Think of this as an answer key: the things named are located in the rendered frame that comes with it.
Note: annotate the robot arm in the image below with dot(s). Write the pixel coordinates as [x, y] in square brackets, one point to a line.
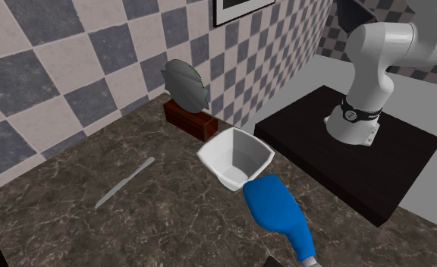
[366, 55]

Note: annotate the white square bowl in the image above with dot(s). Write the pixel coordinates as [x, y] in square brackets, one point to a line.
[218, 153]

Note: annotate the grey leaf sculpture, brown base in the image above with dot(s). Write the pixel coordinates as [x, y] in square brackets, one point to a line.
[187, 96]

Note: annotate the blue bottle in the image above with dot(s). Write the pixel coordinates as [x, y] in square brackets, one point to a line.
[274, 207]

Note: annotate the grey knife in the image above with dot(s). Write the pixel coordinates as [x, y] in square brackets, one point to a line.
[124, 182]

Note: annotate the dark robot stand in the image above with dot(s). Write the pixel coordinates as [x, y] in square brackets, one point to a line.
[333, 155]

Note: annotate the framed wall picture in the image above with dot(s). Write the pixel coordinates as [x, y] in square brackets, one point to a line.
[240, 9]

